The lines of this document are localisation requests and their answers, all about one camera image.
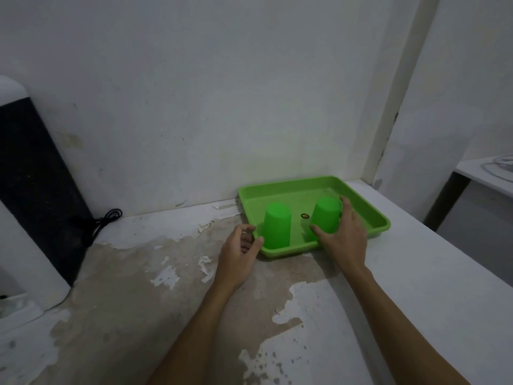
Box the green plastic cup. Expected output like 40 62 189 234
261 203 292 250
309 197 342 234

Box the white and black appliance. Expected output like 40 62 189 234
0 75 97 334

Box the person's left hand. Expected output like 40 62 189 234
214 224 265 292

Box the person's right forearm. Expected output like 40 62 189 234
341 264 470 385

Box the person's left forearm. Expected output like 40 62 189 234
147 276 246 385

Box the grey cable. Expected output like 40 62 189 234
480 155 513 175

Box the person's right hand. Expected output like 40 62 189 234
309 196 369 275

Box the green plastic tray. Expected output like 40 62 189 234
238 176 391 260

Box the white side table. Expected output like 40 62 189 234
423 155 513 234

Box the black power cable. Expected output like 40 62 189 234
81 208 123 248

